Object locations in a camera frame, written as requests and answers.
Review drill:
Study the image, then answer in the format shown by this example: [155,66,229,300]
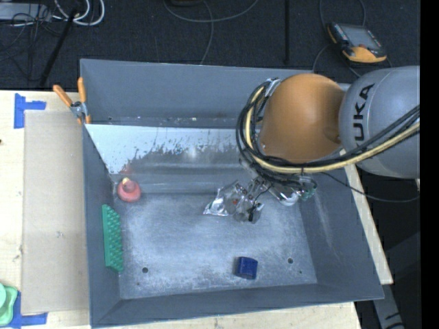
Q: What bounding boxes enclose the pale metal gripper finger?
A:
[202,197,248,223]
[215,180,247,199]

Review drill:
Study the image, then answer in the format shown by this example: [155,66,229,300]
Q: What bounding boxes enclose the grey metal bin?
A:
[79,58,385,328]

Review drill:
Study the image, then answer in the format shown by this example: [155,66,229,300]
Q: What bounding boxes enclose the dark blue small block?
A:
[233,256,259,281]

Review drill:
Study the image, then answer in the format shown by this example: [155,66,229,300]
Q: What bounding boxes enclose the red and yellow toy fruit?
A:
[117,177,142,204]

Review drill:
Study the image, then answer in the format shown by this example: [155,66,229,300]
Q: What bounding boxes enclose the green studded flat block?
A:
[101,204,125,273]

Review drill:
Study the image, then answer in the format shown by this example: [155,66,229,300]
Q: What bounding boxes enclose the pale cardboard board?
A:
[21,110,91,317]

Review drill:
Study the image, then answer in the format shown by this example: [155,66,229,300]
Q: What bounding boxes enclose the black cylinder on white bracket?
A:
[246,185,300,225]

